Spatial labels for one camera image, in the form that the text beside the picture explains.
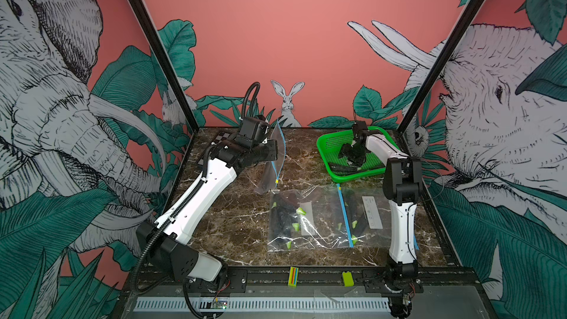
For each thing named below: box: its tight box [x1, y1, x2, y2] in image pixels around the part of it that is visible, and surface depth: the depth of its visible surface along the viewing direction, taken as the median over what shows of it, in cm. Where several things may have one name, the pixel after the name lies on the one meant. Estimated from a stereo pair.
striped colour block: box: [287, 265, 300, 288], surface depth 75 cm
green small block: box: [341, 271, 355, 288], surface depth 76 cm
